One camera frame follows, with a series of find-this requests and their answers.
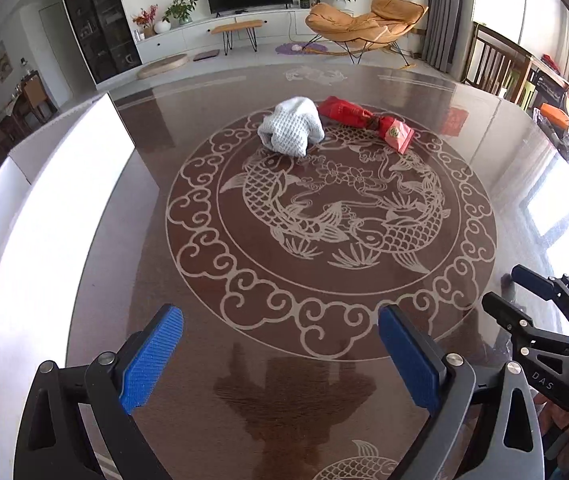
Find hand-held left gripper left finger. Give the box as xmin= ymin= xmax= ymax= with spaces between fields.
xmin=12 ymin=304 xmax=185 ymax=480

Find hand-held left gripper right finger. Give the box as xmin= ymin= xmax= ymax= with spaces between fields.
xmin=379 ymin=304 xmax=563 ymax=480

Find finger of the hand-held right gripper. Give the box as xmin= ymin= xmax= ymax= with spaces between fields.
xmin=482 ymin=291 xmax=569 ymax=358
xmin=511 ymin=264 xmax=569 ymax=322

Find white storage container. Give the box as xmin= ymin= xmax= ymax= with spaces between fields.
xmin=0 ymin=92 xmax=138 ymax=403

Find orange bag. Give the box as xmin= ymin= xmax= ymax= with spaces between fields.
xmin=539 ymin=103 xmax=569 ymax=128

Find red pouch gold emblem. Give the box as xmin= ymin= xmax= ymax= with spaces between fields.
xmin=377 ymin=116 xmax=415 ymax=155

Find wooden slatted chair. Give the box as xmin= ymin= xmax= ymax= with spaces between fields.
xmin=465 ymin=21 xmax=533 ymax=106

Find red crinkled bag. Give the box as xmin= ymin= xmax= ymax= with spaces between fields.
xmin=319 ymin=96 xmax=380 ymax=131

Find white waffle towel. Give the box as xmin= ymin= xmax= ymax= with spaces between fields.
xmin=257 ymin=97 xmax=325 ymax=157

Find grey curtain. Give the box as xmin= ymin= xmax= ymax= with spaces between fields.
xmin=422 ymin=0 xmax=480 ymax=73

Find wooden dining chair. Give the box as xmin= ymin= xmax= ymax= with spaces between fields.
xmin=19 ymin=77 xmax=58 ymax=121

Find round floor cushion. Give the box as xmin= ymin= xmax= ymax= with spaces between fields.
xmin=137 ymin=53 xmax=190 ymax=79

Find orange lounge chair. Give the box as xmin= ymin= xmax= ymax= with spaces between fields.
xmin=305 ymin=0 xmax=429 ymax=68

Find white television cabinet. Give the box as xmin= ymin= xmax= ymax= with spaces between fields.
xmin=134 ymin=7 xmax=325 ymax=58

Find purple round rug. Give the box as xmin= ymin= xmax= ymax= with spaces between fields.
xmin=275 ymin=41 xmax=328 ymax=57

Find red flower arrangement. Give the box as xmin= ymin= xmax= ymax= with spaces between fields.
xmin=132 ymin=5 xmax=158 ymax=38

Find wooden bench hairpin legs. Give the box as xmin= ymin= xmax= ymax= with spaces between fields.
xmin=210 ymin=20 xmax=264 ymax=55

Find dark glass display cabinet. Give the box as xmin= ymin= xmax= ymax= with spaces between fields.
xmin=56 ymin=0 xmax=142 ymax=86

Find bushy green potted plant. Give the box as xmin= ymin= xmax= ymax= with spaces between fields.
xmin=162 ymin=0 xmax=198 ymax=27

